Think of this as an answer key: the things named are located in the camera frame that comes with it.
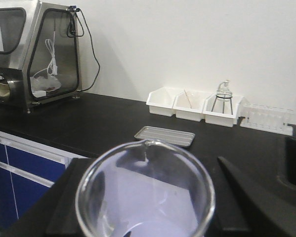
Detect white plastic bin middle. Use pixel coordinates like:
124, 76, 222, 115
173, 90, 211, 121

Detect black power cable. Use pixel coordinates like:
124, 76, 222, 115
66, 5, 101, 92

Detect white plastic bin left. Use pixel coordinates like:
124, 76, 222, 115
146, 87, 183, 117

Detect white plastic bin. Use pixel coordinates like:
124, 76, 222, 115
146, 87, 183, 117
173, 90, 211, 121
203, 94, 246, 127

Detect white plastic bin right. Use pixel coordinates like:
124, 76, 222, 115
203, 94, 246, 127

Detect white test tube rack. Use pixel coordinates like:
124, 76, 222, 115
240, 103, 294, 136

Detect white cable inside glove box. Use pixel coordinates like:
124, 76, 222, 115
30, 39, 59, 79

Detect black sink basin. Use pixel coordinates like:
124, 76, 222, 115
278, 137, 296, 190

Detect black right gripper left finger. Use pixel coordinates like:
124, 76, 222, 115
4, 158, 94, 237

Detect glass flask on wire stand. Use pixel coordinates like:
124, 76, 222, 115
211, 80, 233, 115

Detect stainless steel glove box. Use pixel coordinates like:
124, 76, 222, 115
0, 0, 82, 113

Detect blue cabinet drawers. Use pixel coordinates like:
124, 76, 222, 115
0, 131, 81, 229

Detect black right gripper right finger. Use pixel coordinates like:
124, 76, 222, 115
217, 157, 296, 237

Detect clear glass beaker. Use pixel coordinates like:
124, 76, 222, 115
75, 140, 215, 237

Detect thin wooden stick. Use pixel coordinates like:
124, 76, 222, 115
184, 90, 193, 109

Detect silver metal tray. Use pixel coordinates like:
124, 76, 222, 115
134, 126, 195, 147

